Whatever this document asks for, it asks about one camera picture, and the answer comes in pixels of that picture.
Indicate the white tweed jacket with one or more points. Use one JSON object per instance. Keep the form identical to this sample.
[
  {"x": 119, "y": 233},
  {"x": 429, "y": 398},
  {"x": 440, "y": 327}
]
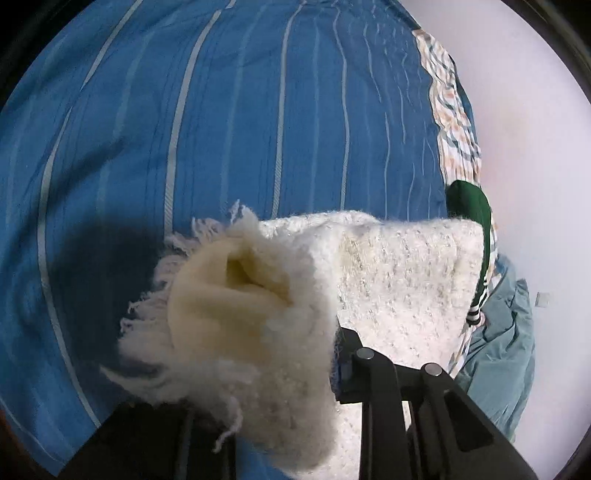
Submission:
[{"x": 286, "y": 295}]

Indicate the blue striped plaid quilt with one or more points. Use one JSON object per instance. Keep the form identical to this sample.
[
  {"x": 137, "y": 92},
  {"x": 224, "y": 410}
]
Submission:
[{"x": 207, "y": 115}]

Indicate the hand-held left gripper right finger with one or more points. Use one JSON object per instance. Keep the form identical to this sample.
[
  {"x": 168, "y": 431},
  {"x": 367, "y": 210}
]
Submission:
[{"x": 344, "y": 364}]

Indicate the teal blanket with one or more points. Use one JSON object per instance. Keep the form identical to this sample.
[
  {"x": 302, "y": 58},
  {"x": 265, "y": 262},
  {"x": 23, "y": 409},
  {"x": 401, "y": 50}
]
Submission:
[{"x": 501, "y": 350}]

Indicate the white wall socket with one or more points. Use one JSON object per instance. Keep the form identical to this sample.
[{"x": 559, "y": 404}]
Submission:
[{"x": 543, "y": 299}]

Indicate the green folded garment white stripes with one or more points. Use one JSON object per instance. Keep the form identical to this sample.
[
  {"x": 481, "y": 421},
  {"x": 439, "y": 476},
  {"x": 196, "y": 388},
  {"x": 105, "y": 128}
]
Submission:
[{"x": 468, "y": 207}]

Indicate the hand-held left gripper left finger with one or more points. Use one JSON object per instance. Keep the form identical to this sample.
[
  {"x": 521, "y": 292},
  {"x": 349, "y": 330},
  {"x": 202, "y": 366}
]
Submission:
[{"x": 161, "y": 443}]

